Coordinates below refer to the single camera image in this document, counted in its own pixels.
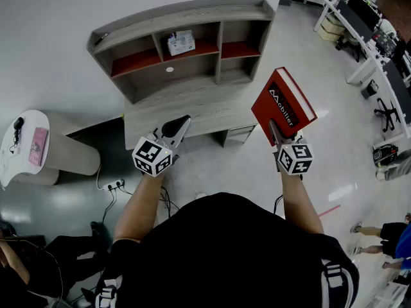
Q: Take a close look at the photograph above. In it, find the light grey wooden desk top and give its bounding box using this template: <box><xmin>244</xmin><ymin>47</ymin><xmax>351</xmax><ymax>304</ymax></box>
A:
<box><xmin>123</xmin><ymin>75</ymin><xmax>259</xmax><ymax>151</ymax></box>

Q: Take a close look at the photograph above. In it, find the grey wooden desk hutch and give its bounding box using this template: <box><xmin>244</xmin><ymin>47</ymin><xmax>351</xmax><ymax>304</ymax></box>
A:
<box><xmin>85</xmin><ymin>0</ymin><xmax>276</xmax><ymax>105</ymax></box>

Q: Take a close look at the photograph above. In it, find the beige storage crate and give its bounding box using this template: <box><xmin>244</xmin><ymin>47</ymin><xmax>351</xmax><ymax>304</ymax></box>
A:
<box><xmin>318</xmin><ymin>27</ymin><xmax>341</xmax><ymax>42</ymax></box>
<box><xmin>322</xmin><ymin>13</ymin><xmax>347</xmax><ymax>33</ymax></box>

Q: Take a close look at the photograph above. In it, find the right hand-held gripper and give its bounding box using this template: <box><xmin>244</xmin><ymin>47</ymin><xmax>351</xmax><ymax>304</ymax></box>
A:
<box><xmin>268</xmin><ymin>119</ymin><xmax>314</xmax><ymax>181</ymax></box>

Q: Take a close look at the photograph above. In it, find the long white office desk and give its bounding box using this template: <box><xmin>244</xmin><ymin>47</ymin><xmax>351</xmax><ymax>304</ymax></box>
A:
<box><xmin>313</xmin><ymin>0</ymin><xmax>411</xmax><ymax>141</ymax></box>

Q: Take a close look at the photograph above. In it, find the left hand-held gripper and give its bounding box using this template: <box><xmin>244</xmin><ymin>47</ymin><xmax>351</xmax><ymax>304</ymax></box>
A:
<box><xmin>131</xmin><ymin>114</ymin><xmax>193</xmax><ymax>178</ymax></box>

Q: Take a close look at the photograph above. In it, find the person's right forearm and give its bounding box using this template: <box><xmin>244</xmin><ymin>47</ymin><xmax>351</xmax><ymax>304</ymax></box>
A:
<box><xmin>281</xmin><ymin>170</ymin><xmax>325</xmax><ymax>235</ymax></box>

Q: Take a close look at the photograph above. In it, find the sticker covered board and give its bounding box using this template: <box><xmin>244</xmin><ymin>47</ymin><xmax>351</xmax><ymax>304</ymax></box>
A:
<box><xmin>372</xmin><ymin>30</ymin><xmax>398</xmax><ymax>56</ymax></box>

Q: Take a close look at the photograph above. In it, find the pink booklet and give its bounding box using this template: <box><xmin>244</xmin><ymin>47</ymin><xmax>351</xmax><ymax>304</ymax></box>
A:
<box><xmin>28</xmin><ymin>126</ymin><xmax>49</xmax><ymax>167</ymax></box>

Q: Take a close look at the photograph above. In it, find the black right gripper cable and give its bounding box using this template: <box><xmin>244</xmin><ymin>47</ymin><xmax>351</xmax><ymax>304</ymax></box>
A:
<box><xmin>273</xmin><ymin>194</ymin><xmax>286</xmax><ymax>218</ymax></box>

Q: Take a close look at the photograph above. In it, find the black office chair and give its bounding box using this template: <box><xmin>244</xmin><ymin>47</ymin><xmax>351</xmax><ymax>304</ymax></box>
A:
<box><xmin>335</xmin><ymin>32</ymin><xmax>367</xmax><ymax>64</ymax></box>
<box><xmin>374</xmin><ymin>97</ymin><xmax>402</xmax><ymax>133</ymax></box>

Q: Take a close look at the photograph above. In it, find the black computer monitor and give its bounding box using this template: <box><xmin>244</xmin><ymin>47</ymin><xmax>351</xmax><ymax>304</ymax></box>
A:
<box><xmin>348</xmin><ymin>0</ymin><xmax>382</xmax><ymax>31</ymax></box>

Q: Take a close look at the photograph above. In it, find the white power cable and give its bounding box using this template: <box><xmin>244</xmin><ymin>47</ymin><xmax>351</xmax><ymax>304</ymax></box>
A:
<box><xmin>95</xmin><ymin>164</ymin><xmax>105</xmax><ymax>191</ymax></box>

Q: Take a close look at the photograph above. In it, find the black waste bin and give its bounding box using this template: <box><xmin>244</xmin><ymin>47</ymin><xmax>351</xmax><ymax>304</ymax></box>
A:
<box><xmin>361</xmin><ymin>79</ymin><xmax>380</xmax><ymax>101</ymax></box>

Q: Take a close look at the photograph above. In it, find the person's left forearm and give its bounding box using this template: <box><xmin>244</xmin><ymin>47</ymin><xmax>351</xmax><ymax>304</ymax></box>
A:
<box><xmin>112</xmin><ymin>170</ymin><xmax>166</xmax><ymax>243</ymax></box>

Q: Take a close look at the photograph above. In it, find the red hardcover book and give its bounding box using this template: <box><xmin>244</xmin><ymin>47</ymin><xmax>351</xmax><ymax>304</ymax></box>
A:
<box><xmin>250</xmin><ymin>66</ymin><xmax>319</xmax><ymax>147</ymax></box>

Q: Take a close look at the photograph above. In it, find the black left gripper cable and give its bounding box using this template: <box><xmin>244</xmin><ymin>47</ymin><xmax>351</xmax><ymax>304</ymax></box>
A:
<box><xmin>159</xmin><ymin>186</ymin><xmax>180</xmax><ymax>218</ymax></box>

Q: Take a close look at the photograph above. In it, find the white power strip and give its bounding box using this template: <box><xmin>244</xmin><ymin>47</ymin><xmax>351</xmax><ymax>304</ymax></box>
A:
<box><xmin>101</xmin><ymin>178</ymin><xmax>125</xmax><ymax>191</ymax></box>

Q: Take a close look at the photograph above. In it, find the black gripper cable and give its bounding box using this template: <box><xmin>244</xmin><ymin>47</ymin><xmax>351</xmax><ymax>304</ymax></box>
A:
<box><xmin>273</xmin><ymin>194</ymin><xmax>286</xmax><ymax>218</ymax></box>
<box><xmin>159</xmin><ymin>186</ymin><xmax>180</xmax><ymax>218</ymax></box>

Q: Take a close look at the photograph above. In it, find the person's black shirt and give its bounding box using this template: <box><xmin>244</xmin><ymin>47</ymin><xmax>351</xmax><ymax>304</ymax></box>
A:
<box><xmin>94</xmin><ymin>191</ymin><xmax>360</xmax><ymax>308</ymax></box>

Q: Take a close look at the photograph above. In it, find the white tissue box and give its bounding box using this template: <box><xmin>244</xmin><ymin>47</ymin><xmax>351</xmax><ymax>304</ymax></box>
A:
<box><xmin>166</xmin><ymin>30</ymin><xmax>197</xmax><ymax>56</ymax></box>

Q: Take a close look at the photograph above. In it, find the black bag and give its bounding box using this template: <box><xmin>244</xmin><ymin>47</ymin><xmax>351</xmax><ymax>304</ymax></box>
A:
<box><xmin>372</xmin><ymin>144</ymin><xmax>399</xmax><ymax>166</ymax></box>

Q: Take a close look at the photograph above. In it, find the white table with beige pedestal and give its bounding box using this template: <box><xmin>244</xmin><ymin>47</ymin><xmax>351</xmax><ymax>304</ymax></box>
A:
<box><xmin>0</xmin><ymin>109</ymin><xmax>101</xmax><ymax>188</ymax></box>

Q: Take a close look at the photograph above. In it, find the black device with cable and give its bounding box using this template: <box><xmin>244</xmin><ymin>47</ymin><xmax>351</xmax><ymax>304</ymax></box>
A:
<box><xmin>8</xmin><ymin>116</ymin><xmax>25</xmax><ymax>155</ymax></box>

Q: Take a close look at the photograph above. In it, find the black floor cable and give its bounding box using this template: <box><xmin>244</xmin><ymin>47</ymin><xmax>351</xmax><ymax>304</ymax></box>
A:
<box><xmin>101</xmin><ymin>187</ymin><xmax>117</xmax><ymax>226</ymax></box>

